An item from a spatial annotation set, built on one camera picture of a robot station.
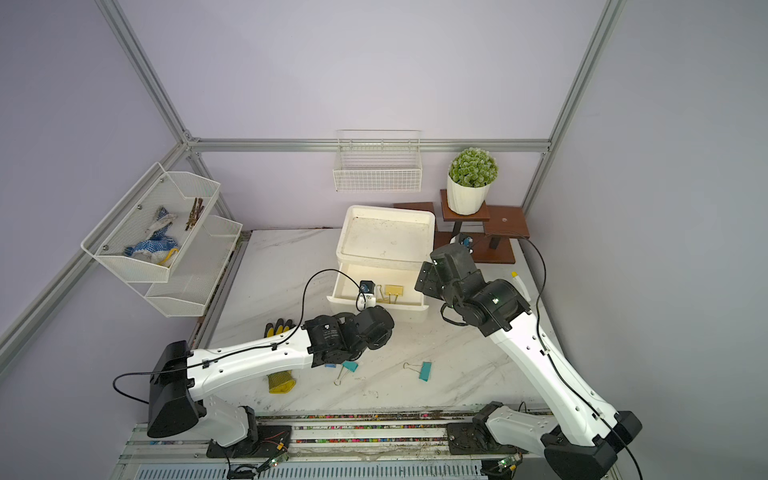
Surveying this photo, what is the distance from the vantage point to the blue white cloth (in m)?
Answer: 0.71

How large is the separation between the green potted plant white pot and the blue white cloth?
778mm

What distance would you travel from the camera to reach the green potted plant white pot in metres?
0.85
